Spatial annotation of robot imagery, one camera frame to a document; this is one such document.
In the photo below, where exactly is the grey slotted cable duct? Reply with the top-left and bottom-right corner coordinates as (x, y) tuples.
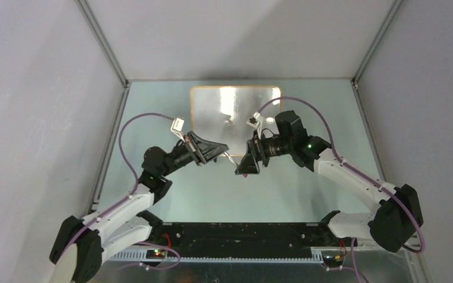
(108, 249), (324, 264)

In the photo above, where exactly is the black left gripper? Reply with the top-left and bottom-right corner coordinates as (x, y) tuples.
(161, 131), (228, 177)

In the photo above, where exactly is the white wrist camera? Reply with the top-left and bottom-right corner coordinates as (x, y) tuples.
(246, 111), (264, 132)
(170, 117), (185, 140)

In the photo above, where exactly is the yellow framed whiteboard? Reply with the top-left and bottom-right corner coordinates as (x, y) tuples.
(190, 85), (282, 157)

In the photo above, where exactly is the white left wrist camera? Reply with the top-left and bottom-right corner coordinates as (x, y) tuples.
(170, 117), (185, 140)

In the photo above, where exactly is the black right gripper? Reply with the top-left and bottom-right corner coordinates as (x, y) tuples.
(235, 130), (293, 175)

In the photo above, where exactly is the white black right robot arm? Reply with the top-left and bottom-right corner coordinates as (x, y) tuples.
(235, 110), (424, 252)

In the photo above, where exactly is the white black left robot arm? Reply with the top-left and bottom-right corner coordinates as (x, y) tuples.
(49, 131), (229, 282)

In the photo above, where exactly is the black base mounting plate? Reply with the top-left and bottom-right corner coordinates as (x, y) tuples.
(148, 222), (352, 256)

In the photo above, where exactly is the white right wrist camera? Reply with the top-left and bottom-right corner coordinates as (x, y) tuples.
(246, 111), (264, 132)

